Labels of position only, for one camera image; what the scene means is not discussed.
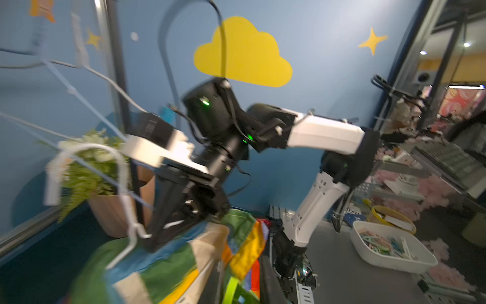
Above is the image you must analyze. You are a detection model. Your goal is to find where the artificial white flowers plant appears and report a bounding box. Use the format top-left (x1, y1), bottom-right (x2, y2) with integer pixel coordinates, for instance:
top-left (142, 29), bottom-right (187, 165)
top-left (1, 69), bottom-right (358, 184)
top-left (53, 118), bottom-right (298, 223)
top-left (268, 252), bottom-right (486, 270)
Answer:
top-left (39, 129), bottom-right (124, 223)

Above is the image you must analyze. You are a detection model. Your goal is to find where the beige faceted flower pot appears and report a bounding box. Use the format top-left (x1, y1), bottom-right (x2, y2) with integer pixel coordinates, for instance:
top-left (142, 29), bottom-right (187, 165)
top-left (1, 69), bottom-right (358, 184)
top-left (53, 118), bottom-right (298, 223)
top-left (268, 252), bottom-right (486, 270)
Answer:
top-left (88, 166), bottom-right (156, 238)

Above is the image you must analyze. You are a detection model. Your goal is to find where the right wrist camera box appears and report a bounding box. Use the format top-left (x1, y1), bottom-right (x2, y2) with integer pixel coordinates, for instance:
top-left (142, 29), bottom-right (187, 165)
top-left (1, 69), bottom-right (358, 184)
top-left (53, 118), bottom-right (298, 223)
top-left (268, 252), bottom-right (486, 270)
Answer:
top-left (121, 112), bottom-right (208, 174)

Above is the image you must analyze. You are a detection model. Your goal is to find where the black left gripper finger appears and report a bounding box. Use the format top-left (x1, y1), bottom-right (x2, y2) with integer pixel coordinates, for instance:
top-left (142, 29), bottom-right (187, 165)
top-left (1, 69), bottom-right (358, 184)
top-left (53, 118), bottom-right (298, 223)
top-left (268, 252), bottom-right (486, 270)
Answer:
top-left (259, 255), bottom-right (287, 304)

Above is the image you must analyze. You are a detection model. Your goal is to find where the white tray outside workcell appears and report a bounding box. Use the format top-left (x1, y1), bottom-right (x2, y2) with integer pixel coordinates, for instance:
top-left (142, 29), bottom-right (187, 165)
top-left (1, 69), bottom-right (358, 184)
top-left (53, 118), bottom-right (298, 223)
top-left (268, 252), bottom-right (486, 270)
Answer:
top-left (351, 221), bottom-right (438, 274)

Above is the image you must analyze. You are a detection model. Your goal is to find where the green clothespin rainbow jacket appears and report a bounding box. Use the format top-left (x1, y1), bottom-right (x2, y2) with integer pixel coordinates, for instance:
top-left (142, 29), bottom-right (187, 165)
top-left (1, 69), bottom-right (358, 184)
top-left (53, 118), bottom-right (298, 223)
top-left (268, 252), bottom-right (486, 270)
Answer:
top-left (222, 277), bottom-right (244, 304)

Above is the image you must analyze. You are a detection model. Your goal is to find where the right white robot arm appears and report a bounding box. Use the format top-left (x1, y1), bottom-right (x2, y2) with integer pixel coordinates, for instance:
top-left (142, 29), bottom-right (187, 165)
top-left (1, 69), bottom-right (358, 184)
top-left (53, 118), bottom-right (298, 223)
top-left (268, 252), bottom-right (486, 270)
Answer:
top-left (149, 77), bottom-right (380, 278)

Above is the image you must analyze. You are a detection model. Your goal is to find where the white hanger rainbow jacket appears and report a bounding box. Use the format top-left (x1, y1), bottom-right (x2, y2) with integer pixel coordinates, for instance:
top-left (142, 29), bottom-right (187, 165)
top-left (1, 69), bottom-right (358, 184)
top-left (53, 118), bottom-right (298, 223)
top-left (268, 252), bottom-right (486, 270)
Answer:
top-left (44, 142), bottom-right (152, 269)

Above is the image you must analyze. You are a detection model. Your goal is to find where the rainbow striped jacket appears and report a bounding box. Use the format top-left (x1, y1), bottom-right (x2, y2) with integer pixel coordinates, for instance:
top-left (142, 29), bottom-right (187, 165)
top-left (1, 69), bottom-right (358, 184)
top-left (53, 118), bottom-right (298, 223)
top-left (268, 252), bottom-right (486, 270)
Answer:
top-left (67, 209), bottom-right (269, 303)

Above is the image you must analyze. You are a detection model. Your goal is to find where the white hanger blue jacket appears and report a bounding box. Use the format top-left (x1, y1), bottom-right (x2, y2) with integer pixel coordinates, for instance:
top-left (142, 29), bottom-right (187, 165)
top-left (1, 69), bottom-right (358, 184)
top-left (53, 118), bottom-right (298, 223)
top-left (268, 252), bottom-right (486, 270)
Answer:
top-left (0, 45), bottom-right (153, 210)

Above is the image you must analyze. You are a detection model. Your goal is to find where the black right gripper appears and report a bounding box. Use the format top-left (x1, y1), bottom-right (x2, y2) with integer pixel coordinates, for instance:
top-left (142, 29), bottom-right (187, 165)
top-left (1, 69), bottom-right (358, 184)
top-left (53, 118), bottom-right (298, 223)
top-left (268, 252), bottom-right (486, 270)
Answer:
top-left (146, 166), bottom-right (230, 304)

